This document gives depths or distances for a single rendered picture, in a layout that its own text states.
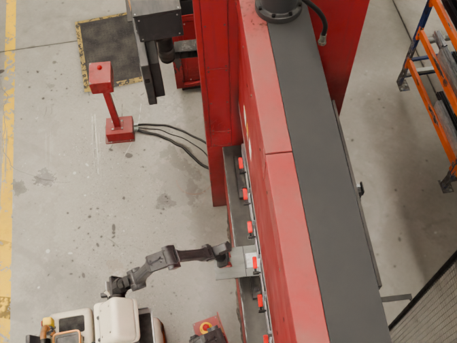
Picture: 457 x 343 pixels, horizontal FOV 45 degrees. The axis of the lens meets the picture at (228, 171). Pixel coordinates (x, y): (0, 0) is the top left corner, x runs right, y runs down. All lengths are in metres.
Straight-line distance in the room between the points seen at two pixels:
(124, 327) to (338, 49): 1.78
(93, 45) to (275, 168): 3.83
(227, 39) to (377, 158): 2.26
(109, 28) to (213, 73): 2.73
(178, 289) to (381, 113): 2.30
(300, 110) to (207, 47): 0.96
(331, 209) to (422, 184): 2.91
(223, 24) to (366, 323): 1.63
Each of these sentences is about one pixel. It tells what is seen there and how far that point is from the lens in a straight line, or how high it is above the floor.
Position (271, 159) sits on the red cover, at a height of 2.30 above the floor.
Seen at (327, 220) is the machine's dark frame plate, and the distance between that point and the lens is 1.85.
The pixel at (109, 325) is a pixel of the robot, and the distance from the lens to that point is 2.74.
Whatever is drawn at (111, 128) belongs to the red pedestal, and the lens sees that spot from 4.76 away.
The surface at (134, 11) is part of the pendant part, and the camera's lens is 2.94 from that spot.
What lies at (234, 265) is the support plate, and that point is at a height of 1.00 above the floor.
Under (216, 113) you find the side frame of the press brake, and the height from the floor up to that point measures 1.24.
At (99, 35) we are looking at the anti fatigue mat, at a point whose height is 0.01.
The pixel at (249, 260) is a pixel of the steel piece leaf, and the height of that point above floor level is 1.00.
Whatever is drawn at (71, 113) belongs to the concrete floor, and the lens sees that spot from 5.10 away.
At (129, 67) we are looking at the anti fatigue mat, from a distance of 5.29.
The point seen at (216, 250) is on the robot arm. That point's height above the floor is 1.24.
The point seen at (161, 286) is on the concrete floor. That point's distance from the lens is 4.21.
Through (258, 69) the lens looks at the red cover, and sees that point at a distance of 2.18.
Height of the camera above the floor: 3.96
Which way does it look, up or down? 60 degrees down
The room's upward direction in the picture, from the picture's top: 2 degrees counter-clockwise
